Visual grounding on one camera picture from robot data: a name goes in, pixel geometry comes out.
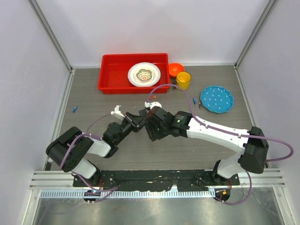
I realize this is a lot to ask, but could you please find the blue dotted plate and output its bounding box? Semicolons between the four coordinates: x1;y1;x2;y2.
200;85;234;114

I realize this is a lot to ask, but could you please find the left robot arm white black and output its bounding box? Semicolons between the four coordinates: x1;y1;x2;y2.
45;109;147;187

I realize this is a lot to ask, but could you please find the yellow mug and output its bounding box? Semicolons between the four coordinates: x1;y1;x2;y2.
174;71;191;90

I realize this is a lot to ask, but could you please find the small patterned bowl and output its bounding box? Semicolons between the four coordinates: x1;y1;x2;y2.
136;69;152;81

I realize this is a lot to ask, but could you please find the purple cable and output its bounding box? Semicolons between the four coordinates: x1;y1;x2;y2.
146;83;294;163
60;113;113;172

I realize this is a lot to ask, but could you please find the white plate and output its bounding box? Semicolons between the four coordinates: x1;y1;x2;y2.
127;62;161;87

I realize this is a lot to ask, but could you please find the orange bowl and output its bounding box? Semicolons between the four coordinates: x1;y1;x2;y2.
169;63;184;78

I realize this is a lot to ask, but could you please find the white cable duct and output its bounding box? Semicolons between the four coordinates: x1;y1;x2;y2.
40;188;215;199

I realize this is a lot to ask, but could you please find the red plastic bin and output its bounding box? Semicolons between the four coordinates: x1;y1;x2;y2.
97;53;170;94

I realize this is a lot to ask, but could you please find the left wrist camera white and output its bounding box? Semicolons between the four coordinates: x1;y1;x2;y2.
111;105;125;120

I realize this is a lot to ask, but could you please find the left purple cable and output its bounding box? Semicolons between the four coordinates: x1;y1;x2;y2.
60;113;113;172

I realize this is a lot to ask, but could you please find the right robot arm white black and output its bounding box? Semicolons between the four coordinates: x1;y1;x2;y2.
145;106;269;185

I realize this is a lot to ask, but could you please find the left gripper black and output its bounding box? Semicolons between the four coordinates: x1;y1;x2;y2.
114;112;146;145

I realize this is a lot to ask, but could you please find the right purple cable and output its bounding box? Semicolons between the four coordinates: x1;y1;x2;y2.
146;83;294;163

